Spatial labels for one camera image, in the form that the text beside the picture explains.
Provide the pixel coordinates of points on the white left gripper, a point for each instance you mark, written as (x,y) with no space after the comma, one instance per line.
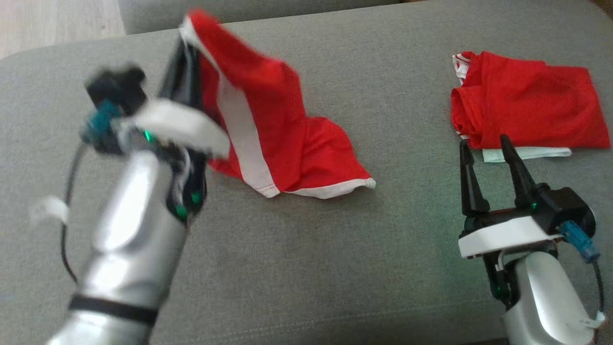
(177,122)

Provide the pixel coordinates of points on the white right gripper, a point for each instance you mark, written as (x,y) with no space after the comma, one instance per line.
(503,235)

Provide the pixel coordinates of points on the red shirt with white sleeves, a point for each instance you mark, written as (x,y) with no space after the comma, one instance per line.
(527,105)

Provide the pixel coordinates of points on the red shorts with white stripe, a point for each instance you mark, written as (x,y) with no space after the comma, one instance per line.
(273,124)

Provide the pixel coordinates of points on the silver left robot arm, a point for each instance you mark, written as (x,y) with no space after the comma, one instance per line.
(129,249)

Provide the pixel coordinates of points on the long grey sofa seat cushion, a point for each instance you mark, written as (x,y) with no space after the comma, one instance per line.
(287,9)

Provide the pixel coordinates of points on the large grey sofa seat cushion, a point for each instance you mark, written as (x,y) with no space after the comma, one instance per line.
(335,268)

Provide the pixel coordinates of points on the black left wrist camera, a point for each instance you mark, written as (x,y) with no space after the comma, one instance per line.
(117,88)

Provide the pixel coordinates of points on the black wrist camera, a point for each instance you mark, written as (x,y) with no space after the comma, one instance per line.
(117,88)
(565,206)

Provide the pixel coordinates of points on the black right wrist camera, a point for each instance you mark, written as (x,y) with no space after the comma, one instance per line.
(565,206)

